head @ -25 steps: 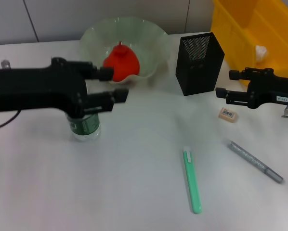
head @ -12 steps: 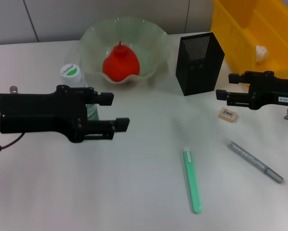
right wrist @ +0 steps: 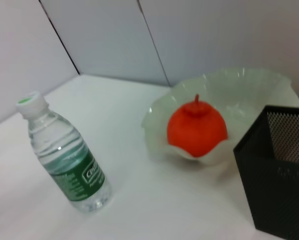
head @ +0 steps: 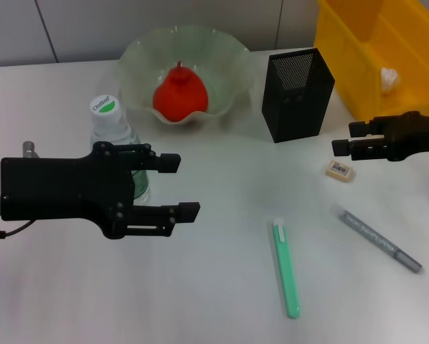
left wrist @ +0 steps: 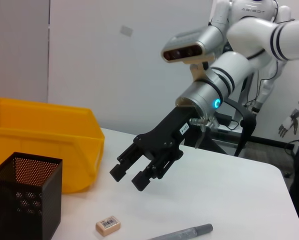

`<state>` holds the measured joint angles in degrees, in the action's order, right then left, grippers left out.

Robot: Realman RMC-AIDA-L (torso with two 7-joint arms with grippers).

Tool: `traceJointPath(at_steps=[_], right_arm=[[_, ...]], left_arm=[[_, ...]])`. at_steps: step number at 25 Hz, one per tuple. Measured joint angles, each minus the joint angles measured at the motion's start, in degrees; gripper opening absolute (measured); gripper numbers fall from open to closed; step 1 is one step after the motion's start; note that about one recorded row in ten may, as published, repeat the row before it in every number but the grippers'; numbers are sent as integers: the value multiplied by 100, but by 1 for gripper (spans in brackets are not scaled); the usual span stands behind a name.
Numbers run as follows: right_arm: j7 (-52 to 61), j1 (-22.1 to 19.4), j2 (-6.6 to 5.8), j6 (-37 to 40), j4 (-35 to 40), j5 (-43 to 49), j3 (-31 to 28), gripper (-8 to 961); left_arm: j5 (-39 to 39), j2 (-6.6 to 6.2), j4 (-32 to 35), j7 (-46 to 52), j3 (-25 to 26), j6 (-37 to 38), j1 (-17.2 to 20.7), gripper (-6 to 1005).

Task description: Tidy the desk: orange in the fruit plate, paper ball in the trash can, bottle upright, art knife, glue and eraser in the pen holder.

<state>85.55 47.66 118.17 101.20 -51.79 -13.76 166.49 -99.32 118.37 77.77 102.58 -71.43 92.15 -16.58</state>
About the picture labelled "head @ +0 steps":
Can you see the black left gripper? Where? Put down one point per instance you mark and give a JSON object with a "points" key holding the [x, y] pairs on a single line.
{"points": [[64, 190]]}

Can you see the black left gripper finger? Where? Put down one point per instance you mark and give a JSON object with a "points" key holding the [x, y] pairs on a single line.
{"points": [[186, 211]]}

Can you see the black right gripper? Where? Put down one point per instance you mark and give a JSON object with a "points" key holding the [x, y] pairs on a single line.
{"points": [[415, 136]]}

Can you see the red-orange toy orange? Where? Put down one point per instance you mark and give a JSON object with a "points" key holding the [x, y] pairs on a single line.
{"points": [[180, 95]]}

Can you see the white paper ball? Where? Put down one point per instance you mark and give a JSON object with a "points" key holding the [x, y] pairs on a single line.
{"points": [[388, 79]]}

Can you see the clear green-label water bottle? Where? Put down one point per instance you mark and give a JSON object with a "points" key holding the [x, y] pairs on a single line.
{"points": [[107, 118]]}

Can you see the beige barcode eraser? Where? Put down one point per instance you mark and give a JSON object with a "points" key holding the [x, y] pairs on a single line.
{"points": [[340, 171]]}

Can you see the black mesh pen holder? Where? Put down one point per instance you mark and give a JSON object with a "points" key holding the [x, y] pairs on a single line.
{"points": [[293, 107]]}

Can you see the green glass fruit plate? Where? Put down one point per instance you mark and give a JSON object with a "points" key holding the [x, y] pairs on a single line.
{"points": [[221, 71]]}

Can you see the grey marker pen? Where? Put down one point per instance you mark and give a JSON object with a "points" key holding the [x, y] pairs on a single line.
{"points": [[379, 240]]}

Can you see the green pen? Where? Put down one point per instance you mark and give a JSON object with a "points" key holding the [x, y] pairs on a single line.
{"points": [[288, 272]]}

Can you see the yellow plastic bin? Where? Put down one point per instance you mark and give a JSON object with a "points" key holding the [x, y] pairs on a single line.
{"points": [[343, 53]]}

